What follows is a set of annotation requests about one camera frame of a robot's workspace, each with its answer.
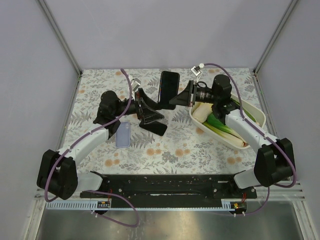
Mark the white toy cabbage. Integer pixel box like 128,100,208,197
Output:
192,103,212,124

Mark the black smartphone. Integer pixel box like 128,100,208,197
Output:
139,121,168,137

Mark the lilac phone case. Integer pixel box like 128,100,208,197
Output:
115,122,131,148

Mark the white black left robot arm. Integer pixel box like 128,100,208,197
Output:
36,88,167,200

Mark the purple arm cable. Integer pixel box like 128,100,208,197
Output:
44,67,140,228
199,62,298,218

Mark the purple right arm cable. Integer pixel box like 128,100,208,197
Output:
199,62,298,218

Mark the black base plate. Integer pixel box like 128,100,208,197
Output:
80,174,257,209

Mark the black phone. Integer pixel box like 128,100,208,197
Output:
157,71,180,110

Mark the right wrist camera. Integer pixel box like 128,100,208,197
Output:
190,63,205,82

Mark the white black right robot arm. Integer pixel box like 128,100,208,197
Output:
169,74,297,189

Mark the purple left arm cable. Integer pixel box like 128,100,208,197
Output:
44,67,140,228

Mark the toy bok choy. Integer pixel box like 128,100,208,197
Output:
202,113,248,148

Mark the aluminium rail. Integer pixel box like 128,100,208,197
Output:
34,180,83,199

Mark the floral tablecloth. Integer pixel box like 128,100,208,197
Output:
64,69,256,174

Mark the white oval basket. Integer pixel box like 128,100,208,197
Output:
189,99,267,152

